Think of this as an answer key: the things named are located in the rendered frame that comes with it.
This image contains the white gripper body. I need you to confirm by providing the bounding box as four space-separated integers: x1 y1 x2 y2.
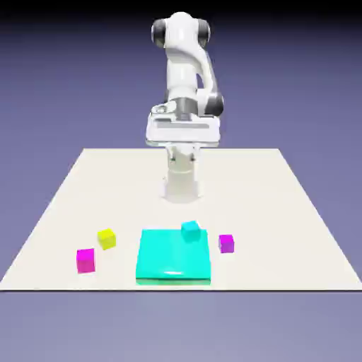
145 112 221 148

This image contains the small cyan cube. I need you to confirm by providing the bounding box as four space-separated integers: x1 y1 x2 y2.
180 221 202 244

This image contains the small purple cube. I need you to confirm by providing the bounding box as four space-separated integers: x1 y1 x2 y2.
218 233 235 255

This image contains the small yellow cube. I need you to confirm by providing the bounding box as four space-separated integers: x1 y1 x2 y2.
97 228 117 251

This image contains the small magenta cube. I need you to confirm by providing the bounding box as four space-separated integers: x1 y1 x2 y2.
76 248 96 274

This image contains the large cyan box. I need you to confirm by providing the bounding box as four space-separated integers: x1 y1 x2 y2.
135 228 212 286

